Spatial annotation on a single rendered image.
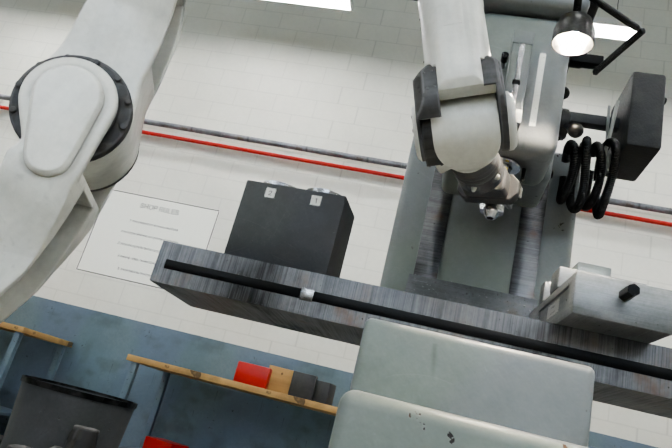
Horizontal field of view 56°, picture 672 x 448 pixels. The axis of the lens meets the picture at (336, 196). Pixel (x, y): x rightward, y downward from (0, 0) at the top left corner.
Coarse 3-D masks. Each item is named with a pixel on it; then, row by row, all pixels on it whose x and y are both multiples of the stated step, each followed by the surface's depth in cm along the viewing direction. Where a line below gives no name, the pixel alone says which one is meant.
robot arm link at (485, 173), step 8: (496, 160) 111; (440, 168) 108; (448, 168) 108; (488, 168) 110; (496, 168) 112; (456, 176) 114; (464, 176) 112; (472, 176) 111; (480, 176) 111; (488, 176) 112
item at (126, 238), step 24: (120, 192) 618; (120, 216) 608; (144, 216) 605; (168, 216) 602; (192, 216) 599; (216, 216) 596; (96, 240) 602; (120, 240) 599; (144, 240) 596; (168, 240) 592; (192, 240) 589; (96, 264) 592; (120, 264) 589; (144, 264) 586
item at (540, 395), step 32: (384, 352) 94; (416, 352) 93; (448, 352) 92; (480, 352) 92; (512, 352) 92; (352, 384) 93; (384, 384) 92; (416, 384) 91; (448, 384) 91; (480, 384) 90; (512, 384) 90; (544, 384) 89; (576, 384) 89; (480, 416) 89; (512, 416) 88; (544, 416) 88; (576, 416) 87
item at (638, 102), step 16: (640, 80) 155; (656, 80) 154; (624, 96) 160; (640, 96) 153; (656, 96) 153; (624, 112) 157; (640, 112) 152; (656, 112) 151; (624, 128) 154; (640, 128) 150; (656, 128) 150; (624, 144) 151; (640, 144) 149; (656, 144) 148; (624, 160) 156; (640, 160) 154; (624, 176) 164
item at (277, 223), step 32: (256, 192) 131; (288, 192) 130; (320, 192) 128; (256, 224) 128; (288, 224) 127; (320, 224) 126; (352, 224) 137; (256, 256) 125; (288, 256) 124; (320, 256) 123
